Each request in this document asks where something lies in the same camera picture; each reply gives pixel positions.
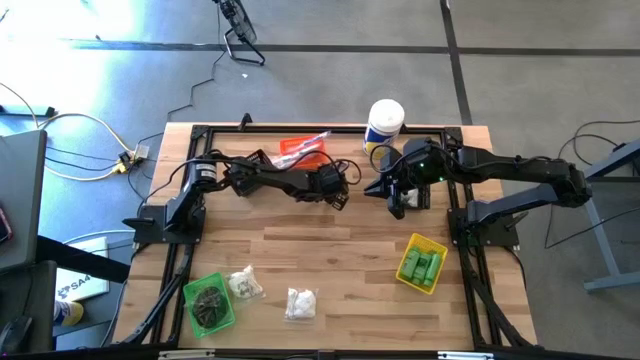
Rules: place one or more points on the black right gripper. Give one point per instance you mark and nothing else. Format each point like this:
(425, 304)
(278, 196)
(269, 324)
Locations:
(425, 167)

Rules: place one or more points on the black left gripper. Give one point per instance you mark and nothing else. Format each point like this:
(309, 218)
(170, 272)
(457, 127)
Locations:
(330, 180)

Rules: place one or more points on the bagged white cotton balls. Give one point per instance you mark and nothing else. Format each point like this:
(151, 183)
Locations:
(412, 198)
(301, 303)

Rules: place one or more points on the green toy pieces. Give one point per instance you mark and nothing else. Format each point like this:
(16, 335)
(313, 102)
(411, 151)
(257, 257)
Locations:
(416, 251)

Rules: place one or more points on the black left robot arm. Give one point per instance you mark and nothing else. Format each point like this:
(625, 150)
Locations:
(280, 177)

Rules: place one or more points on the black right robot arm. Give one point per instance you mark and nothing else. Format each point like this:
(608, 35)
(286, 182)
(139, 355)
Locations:
(520, 170)

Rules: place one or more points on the orange plastic basket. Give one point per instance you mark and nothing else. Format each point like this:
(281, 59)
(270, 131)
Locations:
(290, 145)

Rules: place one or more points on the yellow plastic basket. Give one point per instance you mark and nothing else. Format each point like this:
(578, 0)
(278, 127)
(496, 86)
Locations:
(440, 245)

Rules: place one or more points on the white blue wipes canister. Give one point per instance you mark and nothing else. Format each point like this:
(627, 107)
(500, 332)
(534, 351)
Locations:
(384, 125)

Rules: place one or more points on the bagged cotton swabs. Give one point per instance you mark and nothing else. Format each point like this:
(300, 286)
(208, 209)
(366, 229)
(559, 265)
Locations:
(244, 285)

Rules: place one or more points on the green plastic basket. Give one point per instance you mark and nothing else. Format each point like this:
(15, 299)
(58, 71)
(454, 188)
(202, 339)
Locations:
(205, 332)

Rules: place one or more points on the yellow white power strip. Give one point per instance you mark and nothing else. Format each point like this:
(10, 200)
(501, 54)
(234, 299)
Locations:
(140, 151)

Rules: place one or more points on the black floor fan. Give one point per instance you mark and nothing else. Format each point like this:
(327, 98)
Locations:
(243, 25)

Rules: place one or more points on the blue steel table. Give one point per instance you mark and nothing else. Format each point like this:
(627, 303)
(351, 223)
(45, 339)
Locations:
(595, 225)

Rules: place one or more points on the black desk support beam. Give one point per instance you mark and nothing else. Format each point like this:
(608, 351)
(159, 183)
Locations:
(80, 259)

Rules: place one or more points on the white printed box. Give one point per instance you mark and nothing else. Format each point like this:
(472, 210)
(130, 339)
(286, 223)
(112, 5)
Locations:
(80, 285)

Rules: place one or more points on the yellow white container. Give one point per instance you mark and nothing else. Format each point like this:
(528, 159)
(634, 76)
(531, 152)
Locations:
(72, 314)

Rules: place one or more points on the grey desk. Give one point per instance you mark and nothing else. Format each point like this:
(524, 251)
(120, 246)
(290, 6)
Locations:
(22, 200)

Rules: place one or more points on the black desk foot bar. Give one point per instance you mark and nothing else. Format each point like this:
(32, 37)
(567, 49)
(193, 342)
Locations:
(30, 111)

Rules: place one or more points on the red black phone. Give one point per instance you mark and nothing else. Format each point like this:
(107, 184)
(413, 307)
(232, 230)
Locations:
(4, 225)

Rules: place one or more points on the black aluminium table frame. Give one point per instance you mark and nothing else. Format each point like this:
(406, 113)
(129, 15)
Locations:
(300, 128)

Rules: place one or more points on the silver frame bracket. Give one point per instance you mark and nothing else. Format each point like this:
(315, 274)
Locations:
(465, 356)
(186, 355)

